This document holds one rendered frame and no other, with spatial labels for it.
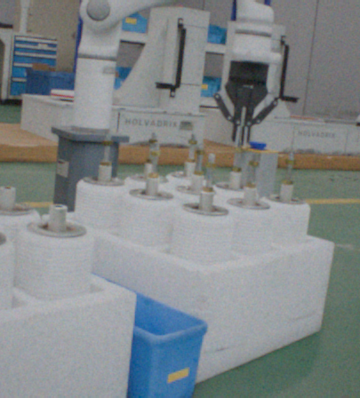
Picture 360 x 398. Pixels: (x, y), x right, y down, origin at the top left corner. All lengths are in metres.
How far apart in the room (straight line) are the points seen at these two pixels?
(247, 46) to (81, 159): 0.51
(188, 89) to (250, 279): 2.56
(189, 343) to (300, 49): 7.55
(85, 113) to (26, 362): 0.90
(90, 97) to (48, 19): 5.99
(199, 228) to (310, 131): 3.06
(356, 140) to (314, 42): 4.00
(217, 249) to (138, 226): 0.15
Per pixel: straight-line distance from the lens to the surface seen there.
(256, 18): 1.28
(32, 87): 5.90
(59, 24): 7.60
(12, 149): 3.04
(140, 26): 6.37
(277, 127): 3.88
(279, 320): 1.20
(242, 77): 1.27
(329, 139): 4.18
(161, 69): 3.59
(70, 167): 1.59
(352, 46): 7.79
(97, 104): 1.59
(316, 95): 8.11
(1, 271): 0.76
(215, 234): 1.03
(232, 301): 1.06
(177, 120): 3.47
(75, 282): 0.83
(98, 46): 1.59
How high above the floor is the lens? 0.46
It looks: 10 degrees down
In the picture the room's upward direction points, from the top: 6 degrees clockwise
